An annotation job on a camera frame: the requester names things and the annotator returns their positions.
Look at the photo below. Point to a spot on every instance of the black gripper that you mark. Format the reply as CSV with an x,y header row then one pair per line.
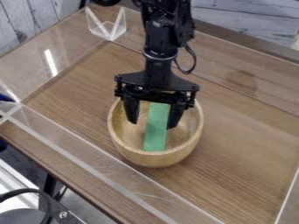
x,y
154,84

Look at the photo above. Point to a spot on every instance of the green rectangular block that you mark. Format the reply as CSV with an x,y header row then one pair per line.
x,y
154,127

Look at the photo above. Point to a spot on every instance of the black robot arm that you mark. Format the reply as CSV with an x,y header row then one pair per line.
x,y
168,30

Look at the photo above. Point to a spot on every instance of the brown wooden bowl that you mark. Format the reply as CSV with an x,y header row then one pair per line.
x,y
128,136

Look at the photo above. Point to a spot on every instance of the black table leg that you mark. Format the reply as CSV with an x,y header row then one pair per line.
x,y
49,185

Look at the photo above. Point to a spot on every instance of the blue object at edge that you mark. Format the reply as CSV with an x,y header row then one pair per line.
x,y
5,98

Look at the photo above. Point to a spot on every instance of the clear acrylic corner bracket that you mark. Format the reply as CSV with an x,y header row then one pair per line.
x,y
106,30

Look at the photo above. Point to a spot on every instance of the grey metal base plate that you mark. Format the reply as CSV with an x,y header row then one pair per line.
x,y
54,213

